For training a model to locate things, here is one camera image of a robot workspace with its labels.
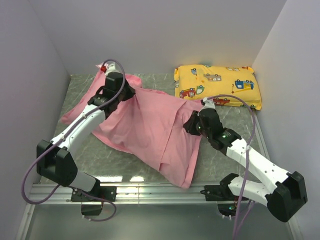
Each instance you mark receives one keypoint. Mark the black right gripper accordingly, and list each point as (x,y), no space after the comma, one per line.
(189,125)

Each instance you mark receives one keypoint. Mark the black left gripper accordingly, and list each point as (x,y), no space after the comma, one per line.
(130,92)

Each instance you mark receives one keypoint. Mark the pink rose satin pillowcase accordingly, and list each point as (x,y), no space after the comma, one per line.
(150,126)

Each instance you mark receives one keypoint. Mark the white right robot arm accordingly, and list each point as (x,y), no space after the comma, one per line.
(282,192)

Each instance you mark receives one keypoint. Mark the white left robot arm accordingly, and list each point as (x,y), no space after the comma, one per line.
(55,157)

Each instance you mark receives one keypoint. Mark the yellow cartoon vehicle pillow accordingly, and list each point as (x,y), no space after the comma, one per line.
(197,81)

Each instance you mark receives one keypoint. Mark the aluminium mounting rail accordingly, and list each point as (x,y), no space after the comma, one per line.
(130,193)

